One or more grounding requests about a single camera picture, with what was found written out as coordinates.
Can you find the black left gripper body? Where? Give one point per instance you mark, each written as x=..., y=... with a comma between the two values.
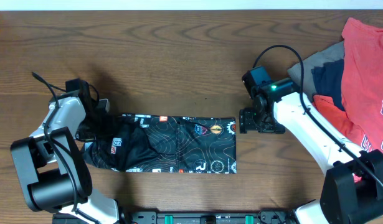
x=97, y=127

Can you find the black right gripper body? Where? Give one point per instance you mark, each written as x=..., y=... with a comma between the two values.
x=253, y=120

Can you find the black orange-patterned jersey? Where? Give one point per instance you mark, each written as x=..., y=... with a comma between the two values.
x=175, y=144

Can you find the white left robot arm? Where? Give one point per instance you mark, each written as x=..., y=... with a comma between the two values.
x=51, y=170

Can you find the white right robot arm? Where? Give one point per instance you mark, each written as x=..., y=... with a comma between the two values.
x=353, y=179

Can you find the navy blue t-shirt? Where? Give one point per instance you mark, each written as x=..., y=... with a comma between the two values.
x=327, y=81

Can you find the grey t-shirt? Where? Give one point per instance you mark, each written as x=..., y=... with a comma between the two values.
x=331, y=54

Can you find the red printed t-shirt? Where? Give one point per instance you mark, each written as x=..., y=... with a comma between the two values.
x=360, y=118

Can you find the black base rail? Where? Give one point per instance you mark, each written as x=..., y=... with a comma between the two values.
x=266, y=216

